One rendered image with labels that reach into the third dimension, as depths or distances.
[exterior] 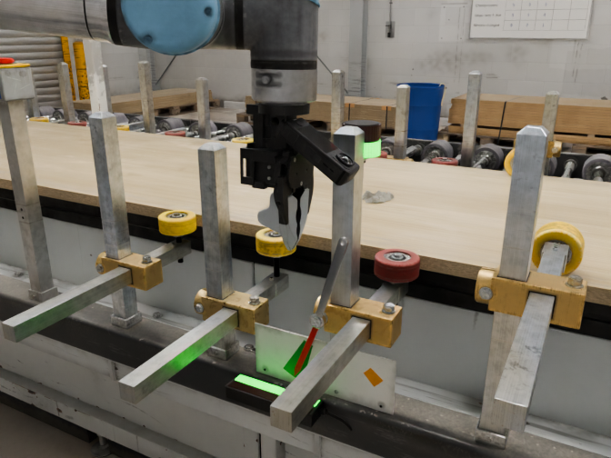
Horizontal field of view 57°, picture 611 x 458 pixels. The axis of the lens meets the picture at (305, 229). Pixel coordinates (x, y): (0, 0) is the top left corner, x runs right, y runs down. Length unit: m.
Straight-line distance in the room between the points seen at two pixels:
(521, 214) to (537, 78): 7.23
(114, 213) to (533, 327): 0.78
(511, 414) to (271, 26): 0.52
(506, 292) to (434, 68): 7.57
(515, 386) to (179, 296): 0.98
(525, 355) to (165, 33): 0.50
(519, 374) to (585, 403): 0.52
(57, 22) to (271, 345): 0.61
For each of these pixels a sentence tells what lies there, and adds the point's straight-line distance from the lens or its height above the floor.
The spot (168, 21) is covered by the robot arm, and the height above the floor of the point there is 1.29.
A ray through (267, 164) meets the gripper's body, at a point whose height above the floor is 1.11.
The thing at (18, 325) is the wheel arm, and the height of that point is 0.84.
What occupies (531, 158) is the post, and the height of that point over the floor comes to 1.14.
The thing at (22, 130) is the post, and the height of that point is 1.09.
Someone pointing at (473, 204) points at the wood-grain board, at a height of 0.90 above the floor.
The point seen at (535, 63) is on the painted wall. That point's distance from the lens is 7.97.
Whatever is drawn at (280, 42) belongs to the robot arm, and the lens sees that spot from 0.74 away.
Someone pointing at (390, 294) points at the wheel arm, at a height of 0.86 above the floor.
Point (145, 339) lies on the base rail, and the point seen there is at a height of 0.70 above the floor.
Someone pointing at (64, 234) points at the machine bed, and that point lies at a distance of 1.65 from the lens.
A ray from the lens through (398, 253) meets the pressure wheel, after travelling 1.00.
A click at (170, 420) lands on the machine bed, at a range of 1.72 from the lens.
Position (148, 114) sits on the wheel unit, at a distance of 2.53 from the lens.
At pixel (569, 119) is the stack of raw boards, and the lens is 6.65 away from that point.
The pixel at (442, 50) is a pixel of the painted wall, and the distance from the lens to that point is 8.25.
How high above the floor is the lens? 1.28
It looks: 20 degrees down
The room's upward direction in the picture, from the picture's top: straight up
